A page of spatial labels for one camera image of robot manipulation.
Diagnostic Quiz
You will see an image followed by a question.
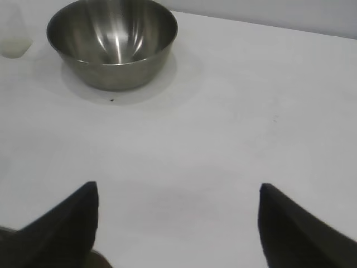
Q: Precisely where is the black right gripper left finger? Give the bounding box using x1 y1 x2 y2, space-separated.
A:
0 181 100 268

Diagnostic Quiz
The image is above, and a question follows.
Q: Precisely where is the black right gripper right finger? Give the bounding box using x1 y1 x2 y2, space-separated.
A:
258 183 357 268

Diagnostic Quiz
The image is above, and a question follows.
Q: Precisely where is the stainless steel mixing bowl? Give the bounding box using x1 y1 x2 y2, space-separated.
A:
46 0 179 92

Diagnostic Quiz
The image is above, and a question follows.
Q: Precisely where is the translucent plastic measuring cup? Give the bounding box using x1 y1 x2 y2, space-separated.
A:
0 5 33 59

